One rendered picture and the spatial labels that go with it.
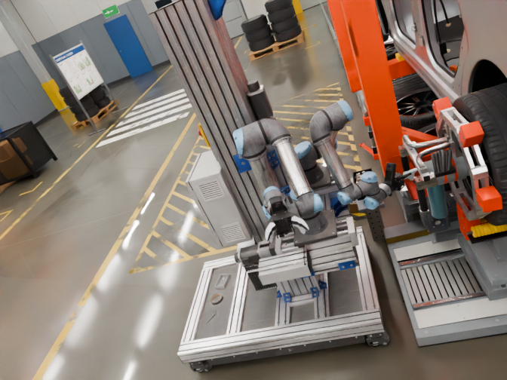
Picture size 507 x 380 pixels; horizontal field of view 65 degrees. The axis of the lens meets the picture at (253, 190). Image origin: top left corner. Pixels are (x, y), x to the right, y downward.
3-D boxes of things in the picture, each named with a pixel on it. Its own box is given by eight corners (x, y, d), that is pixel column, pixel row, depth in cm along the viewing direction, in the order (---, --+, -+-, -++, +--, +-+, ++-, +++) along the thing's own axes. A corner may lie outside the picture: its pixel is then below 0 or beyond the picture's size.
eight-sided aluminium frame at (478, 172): (496, 238, 190) (485, 139, 164) (480, 241, 191) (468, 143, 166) (456, 180, 236) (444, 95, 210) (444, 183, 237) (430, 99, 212)
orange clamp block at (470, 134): (481, 143, 175) (484, 133, 167) (462, 148, 177) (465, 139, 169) (475, 130, 178) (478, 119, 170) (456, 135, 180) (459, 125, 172)
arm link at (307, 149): (294, 166, 251) (287, 147, 244) (313, 156, 252) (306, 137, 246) (302, 172, 240) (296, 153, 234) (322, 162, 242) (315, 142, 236)
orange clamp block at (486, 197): (494, 197, 179) (503, 209, 171) (475, 202, 181) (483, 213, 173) (493, 185, 175) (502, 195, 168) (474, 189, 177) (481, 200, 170)
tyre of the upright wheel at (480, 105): (569, 127, 149) (493, 59, 200) (500, 145, 155) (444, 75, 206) (557, 243, 187) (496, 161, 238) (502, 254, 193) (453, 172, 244)
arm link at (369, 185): (360, 183, 199) (365, 201, 204) (379, 173, 201) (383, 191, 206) (351, 178, 206) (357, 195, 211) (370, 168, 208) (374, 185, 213)
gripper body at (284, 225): (296, 234, 151) (290, 218, 162) (292, 216, 147) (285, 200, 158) (277, 240, 151) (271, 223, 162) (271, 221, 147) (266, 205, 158)
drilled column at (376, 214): (387, 237, 302) (375, 192, 282) (373, 240, 304) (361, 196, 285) (384, 229, 310) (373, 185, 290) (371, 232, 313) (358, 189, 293)
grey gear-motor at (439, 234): (501, 237, 252) (496, 193, 236) (431, 252, 263) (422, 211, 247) (489, 221, 268) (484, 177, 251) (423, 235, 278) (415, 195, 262)
